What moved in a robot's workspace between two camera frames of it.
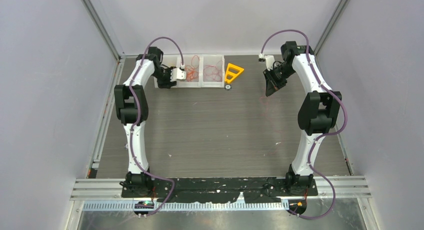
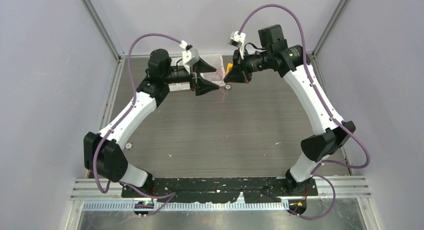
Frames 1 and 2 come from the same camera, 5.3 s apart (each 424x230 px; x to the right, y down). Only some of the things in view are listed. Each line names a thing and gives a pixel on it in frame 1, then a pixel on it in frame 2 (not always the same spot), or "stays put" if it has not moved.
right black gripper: (272, 85) → (235, 75)
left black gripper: (167, 83) → (201, 86)
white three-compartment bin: (202, 71) stays put
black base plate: (219, 190) stays put
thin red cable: (214, 72) → (220, 84)
